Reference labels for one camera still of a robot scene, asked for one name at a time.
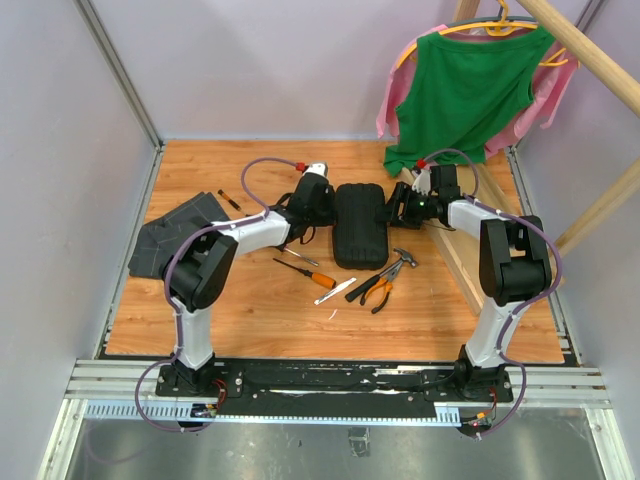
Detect small brown-handled screwdriver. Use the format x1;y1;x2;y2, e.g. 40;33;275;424
217;189;246;216

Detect black-handled screwdriver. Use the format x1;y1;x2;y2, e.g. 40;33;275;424
282;247;319;267

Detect green sleeveless shirt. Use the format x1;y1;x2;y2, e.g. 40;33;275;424
383;27;554;177

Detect orange-handled screwdriver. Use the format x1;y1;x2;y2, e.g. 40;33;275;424
274;258;337;289

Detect pink shirt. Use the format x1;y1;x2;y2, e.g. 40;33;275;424
377;25;578;162

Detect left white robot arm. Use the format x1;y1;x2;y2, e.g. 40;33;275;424
163;157;336;396

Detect black plastic tool case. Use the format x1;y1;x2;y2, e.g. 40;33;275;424
332;183;389;270

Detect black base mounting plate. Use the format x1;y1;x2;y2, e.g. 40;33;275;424
155;359;514;420

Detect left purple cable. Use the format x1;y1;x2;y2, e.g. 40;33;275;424
82;157;307;464

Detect yellow clothes hanger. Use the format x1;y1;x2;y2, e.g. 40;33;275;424
397;0;574;74

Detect aluminium frame rail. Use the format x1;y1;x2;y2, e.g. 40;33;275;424
73;0;164;150

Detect orange-black pliers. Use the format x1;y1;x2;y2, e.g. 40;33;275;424
359;267;402;314

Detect grey checked cloth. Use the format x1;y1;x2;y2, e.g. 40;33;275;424
128;192;229;279

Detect wooden rack frame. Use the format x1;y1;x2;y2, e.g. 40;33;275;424
452;0;640;261

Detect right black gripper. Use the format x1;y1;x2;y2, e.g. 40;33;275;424
376;183;438;231

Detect claw hammer black handle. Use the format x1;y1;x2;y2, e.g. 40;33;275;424
345;247;418;302

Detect silver metal file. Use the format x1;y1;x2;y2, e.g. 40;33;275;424
314;277;356;305

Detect wooden tray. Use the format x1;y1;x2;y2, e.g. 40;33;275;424
426;162;520;315

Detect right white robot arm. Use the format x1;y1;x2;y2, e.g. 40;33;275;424
376;165;558;400

